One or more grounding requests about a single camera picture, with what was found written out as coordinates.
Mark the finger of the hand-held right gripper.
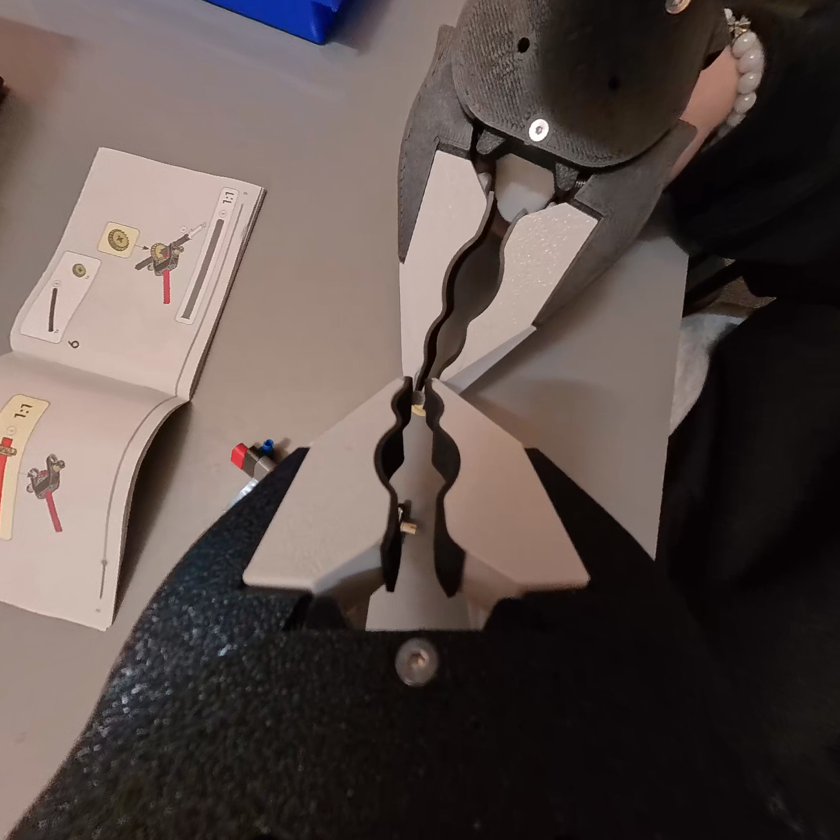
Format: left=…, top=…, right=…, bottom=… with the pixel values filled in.
left=398, top=149, right=494, bottom=389
left=435, top=199, right=600, bottom=386

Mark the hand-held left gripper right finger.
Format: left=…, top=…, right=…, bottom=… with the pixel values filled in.
left=425, top=378, right=590, bottom=630

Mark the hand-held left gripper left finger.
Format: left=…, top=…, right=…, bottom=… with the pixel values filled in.
left=243, top=378, right=416, bottom=631

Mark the person's right forearm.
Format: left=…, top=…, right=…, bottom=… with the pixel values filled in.
left=666, top=0, right=840, bottom=265

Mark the grey lego beam assembly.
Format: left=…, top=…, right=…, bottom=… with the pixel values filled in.
left=229, top=437, right=282, bottom=508

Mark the lego instruction booklet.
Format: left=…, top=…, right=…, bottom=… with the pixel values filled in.
left=0, top=147, right=267, bottom=633

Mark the person's right hand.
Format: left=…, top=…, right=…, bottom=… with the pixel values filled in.
left=678, top=49, right=744, bottom=170

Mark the person's black clothing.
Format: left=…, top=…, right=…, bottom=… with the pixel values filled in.
left=655, top=262, right=840, bottom=840

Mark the blue plastic box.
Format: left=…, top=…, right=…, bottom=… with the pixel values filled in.
left=209, top=0, right=350, bottom=46

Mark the white pearl bracelet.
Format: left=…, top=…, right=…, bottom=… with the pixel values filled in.
left=722, top=7, right=769, bottom=136

